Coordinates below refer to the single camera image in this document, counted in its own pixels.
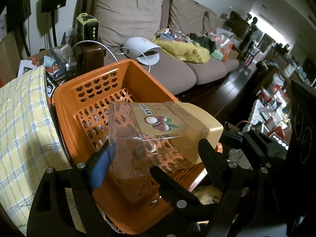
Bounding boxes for clear jar gold lid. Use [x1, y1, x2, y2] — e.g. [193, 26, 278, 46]
[109, 101, 223, 203]

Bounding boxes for left black speaker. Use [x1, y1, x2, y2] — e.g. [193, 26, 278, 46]
[7, 0, 32, 56]

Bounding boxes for yellow cloth bag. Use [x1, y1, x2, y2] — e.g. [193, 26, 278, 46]
[153, 38, 211, 64]

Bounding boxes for green black power station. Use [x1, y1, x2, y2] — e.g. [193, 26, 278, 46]
[77, 13, 100, 41]

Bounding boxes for orange plastic basket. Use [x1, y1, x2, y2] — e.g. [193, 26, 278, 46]
[54, 59, 223, 234]

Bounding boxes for white dome device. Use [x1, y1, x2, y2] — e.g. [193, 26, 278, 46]
[121, 37, 161, 66]

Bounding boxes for yellow plaid tablecloth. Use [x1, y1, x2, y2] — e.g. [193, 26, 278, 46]
[0, 66, 71, 234]

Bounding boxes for brown sofa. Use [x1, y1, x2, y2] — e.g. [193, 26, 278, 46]
[83, 0, 239, 95]

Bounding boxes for brown cardboard box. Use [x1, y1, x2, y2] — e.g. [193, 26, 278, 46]
[0, 32, 20, 84]

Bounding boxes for brown cushion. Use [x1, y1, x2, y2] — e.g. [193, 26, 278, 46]
[94, 0, 163, 47]
[202, 11, 225, 34]
[169, 0, 206, 34]

